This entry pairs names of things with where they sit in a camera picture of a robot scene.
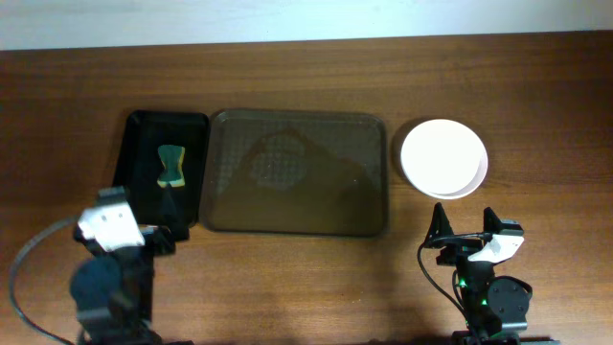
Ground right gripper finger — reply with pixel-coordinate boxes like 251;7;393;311
483;207;503;234
425;202;453;240

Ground green and yellow sponge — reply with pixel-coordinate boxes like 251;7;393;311
157;145;186;189

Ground white plate with brown smear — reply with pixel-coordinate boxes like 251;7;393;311
399;119;489;199

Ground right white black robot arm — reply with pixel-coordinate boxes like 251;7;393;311
153;186;528;344

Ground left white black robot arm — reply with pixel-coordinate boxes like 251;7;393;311
70;187;176;345

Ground small black tray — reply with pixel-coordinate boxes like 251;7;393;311
113;110;210;227

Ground large brown serving tray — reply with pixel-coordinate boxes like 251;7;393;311
198;108;390;238

